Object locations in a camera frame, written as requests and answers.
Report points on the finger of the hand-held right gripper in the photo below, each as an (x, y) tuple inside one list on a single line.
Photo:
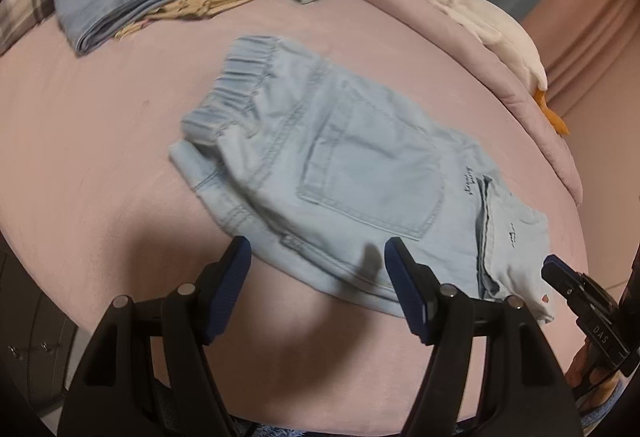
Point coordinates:
[(590, 312)]

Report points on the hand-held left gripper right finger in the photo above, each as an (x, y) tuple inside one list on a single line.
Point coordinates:
[(407, 287)]

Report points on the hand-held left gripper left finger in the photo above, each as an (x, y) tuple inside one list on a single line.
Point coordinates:
[(227, 287)]

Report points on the light blue strawberry pants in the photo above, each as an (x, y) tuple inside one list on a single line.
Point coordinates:
[(350, 157)]

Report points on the person's right hand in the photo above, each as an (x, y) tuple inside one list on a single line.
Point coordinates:
[(587, 374)]

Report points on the grey drawer cabinet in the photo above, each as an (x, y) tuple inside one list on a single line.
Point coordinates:
[(35, 332)]

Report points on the white goose plush toy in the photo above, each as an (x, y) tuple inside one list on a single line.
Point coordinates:
[(480, 17)]

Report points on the pink curtain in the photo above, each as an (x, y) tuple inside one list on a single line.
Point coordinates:
[(580, 32)]

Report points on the pink quilt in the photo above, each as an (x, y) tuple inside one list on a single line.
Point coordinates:
[(380, 2)]

